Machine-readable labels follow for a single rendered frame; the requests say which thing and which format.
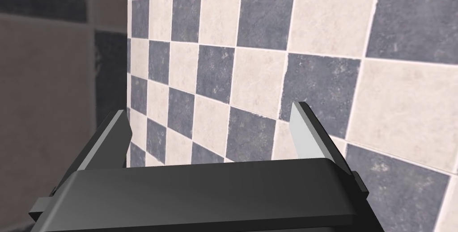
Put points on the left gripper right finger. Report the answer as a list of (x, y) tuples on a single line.
[(315, 139)]

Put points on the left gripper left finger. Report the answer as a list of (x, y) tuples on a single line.
[(107, 146)]

